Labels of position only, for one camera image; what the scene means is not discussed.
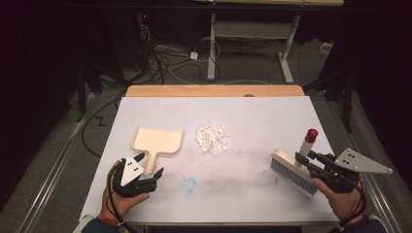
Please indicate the small white box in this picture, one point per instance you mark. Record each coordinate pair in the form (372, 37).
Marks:
(326, 47)

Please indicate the white power adapter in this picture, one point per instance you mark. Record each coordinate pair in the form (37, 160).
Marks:
(193, 55)

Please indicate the white desk frame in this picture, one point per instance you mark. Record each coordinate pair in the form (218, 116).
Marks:
(252, 29)

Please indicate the metal floor rail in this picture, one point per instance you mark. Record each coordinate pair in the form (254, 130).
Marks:
(51, 181)
(372, 194)

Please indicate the person's left hand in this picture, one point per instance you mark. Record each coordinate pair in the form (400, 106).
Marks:
(118, 205)

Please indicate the wooden table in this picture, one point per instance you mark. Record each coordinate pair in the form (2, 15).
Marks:
(210, 90)

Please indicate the white table mat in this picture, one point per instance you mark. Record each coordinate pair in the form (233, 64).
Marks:
(246, 119)

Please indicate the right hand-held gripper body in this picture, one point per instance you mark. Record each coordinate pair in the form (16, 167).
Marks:
(354, 163)

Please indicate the black metal stand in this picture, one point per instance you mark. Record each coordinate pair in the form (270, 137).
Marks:
(81, 97)
(346, 97)

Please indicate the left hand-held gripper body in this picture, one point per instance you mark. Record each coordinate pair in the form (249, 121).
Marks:
(131, 173)

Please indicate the person's right hand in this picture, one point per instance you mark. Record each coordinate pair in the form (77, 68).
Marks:
(345, 204)

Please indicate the pile of white paper scraps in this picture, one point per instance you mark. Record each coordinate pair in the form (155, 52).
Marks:
(212, 137)

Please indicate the cream dustpan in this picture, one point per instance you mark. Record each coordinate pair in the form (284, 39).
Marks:
(158, 140)

